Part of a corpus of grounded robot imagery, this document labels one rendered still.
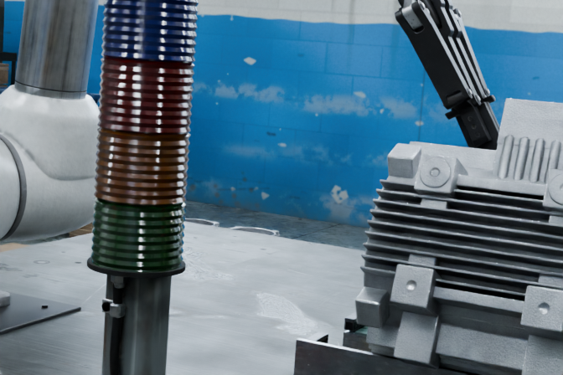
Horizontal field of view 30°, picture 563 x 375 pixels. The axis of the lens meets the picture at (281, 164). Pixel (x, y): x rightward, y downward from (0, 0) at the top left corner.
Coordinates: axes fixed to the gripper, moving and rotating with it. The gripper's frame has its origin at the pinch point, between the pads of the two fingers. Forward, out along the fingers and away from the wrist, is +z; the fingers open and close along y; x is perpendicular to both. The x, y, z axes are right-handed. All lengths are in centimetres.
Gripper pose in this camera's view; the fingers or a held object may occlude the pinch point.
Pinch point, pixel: (487, 143)
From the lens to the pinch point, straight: 96.4
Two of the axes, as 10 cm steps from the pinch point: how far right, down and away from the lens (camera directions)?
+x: -8.1, 4.0, 4.2
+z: 3.9, 9.1, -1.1
